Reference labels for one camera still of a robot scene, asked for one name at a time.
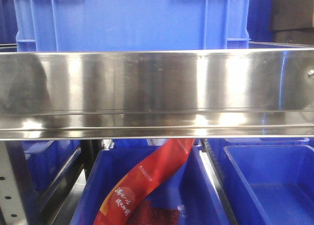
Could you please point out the dark blue centre bin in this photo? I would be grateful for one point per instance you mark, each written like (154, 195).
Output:
(165, 185)

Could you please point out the dark blue bin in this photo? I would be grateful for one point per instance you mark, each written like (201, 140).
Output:
(165, 185)
(271, 185)
(46, 158)

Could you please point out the dark blue left bin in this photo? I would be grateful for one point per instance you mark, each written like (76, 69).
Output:
(46, 158)

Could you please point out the dark blue right bin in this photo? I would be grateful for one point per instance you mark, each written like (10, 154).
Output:
(271, 185)

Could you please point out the red printed snack bag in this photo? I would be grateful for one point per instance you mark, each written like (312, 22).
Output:
(141, 180)

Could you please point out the large light blue crate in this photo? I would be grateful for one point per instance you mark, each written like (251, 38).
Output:
(131, 25)

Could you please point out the perforated white metal upright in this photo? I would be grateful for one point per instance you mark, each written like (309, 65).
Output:
(10, 198)

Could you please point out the stainless steel shelf rail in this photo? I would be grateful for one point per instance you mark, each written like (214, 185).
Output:
(157, 94)

